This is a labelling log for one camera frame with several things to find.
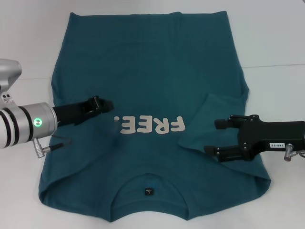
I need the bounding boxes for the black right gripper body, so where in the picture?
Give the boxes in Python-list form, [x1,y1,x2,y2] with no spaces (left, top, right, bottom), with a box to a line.
[237,114,305,161]

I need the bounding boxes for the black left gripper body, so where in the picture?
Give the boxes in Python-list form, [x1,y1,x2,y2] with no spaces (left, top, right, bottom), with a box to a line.
[52,99,96,127]

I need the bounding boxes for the teal FREE print T-shirt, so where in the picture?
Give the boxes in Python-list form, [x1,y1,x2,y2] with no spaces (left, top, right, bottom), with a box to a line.
[39,10,273,217]

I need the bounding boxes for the left arm gripper cable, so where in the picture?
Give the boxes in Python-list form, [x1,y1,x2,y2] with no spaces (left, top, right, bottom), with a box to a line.
[32,135,73,159]

